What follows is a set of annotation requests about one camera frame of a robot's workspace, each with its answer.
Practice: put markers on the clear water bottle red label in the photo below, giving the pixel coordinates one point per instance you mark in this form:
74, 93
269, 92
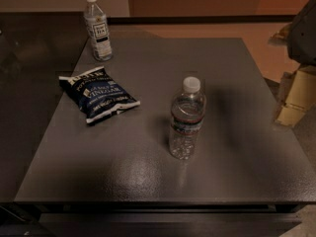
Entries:
187, 114

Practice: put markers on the blue salt vinegar chip bag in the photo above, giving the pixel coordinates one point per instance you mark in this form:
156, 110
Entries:
97, 94

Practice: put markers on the blue label plastic bottle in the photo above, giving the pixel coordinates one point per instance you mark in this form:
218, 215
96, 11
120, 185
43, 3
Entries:
97, 27

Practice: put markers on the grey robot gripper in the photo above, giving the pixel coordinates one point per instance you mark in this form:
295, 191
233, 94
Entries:
303, 39

